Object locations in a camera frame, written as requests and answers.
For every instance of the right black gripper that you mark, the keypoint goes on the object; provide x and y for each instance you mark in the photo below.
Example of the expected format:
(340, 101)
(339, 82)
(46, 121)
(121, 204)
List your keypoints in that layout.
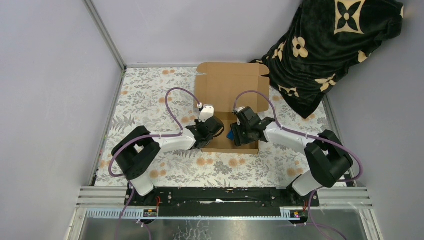
(239, 140)

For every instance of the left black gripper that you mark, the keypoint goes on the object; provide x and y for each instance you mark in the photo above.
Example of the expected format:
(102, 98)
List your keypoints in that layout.
(197, 124)

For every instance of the small blue block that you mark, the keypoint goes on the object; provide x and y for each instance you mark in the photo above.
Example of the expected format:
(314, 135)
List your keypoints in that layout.
(230, 135)

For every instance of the brown cardboard box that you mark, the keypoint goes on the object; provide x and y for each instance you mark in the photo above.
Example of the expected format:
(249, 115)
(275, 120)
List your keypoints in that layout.
(225, 85)

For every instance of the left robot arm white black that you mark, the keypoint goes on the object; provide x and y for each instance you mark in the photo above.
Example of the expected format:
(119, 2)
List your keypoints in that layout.
(135, 153)

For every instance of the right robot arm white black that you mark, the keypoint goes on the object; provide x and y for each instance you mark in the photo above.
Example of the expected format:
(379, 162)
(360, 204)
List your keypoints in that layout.
(327, 159)

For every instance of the floral patterned table mat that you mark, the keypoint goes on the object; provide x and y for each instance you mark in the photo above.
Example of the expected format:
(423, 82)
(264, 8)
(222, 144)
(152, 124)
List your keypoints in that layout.
(160, 99)

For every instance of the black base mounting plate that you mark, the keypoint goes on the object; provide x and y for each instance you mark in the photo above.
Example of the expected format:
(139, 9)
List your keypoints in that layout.
(221, 202)

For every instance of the black floral blanket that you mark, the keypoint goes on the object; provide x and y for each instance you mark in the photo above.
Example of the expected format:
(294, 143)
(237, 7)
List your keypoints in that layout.
(325, 39)

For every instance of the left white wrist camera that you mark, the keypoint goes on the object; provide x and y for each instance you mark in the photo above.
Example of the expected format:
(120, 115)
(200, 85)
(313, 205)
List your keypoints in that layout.
(206, 111)

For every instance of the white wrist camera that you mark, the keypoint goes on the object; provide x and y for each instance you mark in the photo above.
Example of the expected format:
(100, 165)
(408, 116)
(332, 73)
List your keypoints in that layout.
(240, 110)
(206, 111)

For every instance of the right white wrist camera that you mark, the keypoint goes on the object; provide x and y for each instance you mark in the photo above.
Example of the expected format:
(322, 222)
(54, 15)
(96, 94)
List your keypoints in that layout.
(240, 110)

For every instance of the aluminium frame rail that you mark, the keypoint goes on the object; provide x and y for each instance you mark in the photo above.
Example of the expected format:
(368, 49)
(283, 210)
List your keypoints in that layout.
(329, 198)

